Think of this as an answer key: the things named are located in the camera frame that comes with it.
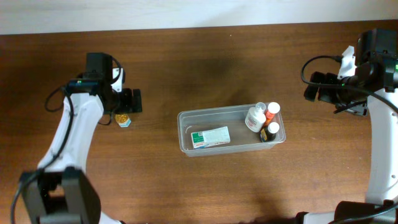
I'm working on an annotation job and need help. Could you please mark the small jar gold lid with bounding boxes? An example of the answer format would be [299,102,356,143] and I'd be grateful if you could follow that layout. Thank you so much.
[114,114,131,128]

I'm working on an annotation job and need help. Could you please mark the left black cable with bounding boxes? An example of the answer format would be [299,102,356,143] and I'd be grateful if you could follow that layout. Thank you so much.
[44,55,125,126]

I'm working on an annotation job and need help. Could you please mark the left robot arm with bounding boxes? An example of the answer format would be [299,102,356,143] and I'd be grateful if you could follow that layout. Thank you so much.
[9,52,142,223]

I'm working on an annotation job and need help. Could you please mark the white green medicine box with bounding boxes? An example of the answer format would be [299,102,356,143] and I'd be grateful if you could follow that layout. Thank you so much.
[191,126,231,149]

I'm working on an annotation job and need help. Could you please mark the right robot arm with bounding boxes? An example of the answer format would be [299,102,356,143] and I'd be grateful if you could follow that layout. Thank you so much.
[295,29,397,224]

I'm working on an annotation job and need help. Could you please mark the dark bottle white cap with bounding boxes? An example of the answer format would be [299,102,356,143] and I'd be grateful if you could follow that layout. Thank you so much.
[260,122,280,142]

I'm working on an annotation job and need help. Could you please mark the right black cable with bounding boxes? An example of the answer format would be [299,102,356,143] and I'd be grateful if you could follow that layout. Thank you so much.
[300,55,398,114]

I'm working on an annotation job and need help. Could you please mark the clear plastic container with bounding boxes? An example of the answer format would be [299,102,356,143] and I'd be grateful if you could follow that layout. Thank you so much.
[177,104,286,157]

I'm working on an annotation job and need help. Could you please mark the orange tube white cap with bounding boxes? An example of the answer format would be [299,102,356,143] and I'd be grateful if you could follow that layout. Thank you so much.
[263,102,280,127]

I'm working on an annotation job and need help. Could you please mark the black cable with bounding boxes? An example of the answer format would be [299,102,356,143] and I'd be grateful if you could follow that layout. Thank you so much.
[44,55,125,126]
[300,55,398,114]

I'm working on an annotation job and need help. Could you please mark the white pump lotion bottle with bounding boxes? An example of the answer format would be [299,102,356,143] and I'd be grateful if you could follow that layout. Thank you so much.
[245,102,266,133]

